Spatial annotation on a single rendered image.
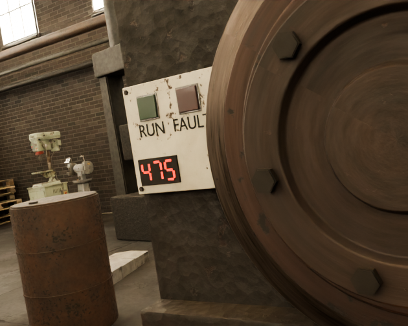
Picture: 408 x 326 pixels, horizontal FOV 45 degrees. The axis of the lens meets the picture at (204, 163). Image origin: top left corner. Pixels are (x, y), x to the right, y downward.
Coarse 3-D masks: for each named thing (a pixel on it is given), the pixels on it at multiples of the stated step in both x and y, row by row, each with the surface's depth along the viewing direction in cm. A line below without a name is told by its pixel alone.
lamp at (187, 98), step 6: (180, 90) 76; (186, 90) 75; (192, 90) 74; (180, 96) 76; (186, 96) 75; (192, 96) 74; (180, 102) 76; (186, 102) 75; (192, 102) 75; (180, 108) 76; (186, 108) 75; (192, 108) 75; (198, 108) 74
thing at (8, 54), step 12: (84, 24) 794; (96, 24) 782; (48, 36) 843; (60, 36) 828; (72, 36) 822; (12, 48) 899; (24, 48) 880; (36, 48) 869; (84, 48) 836; (0, 60) 926; (36, 60) 904; (48, 60) 889; (0, 72) 964; (48, 72) 921; (60, 72) 899; (12, 84) 977; (24, 84) 959
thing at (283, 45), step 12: (288, 36) 42; (276, 48) 43; (288, 48) 42; (264, 168) 46; (252, 180) 46; (264, 180) 45; (276, 180) 45; (264, 192) 45; (360, 276) 41; (372, 276) 41; (360, 288) 42; (372, 288) 41
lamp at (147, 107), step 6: (144, 96) 79; (150, 96) 79; (138, 102) 80; (144, 102) 80; (150, 102) 79; (138, 108) 80; (144, 108) 80; (150, 108) 79; (156, 108) 79; (144, 114) 80; (150, 114) 79; (156, 114) 79
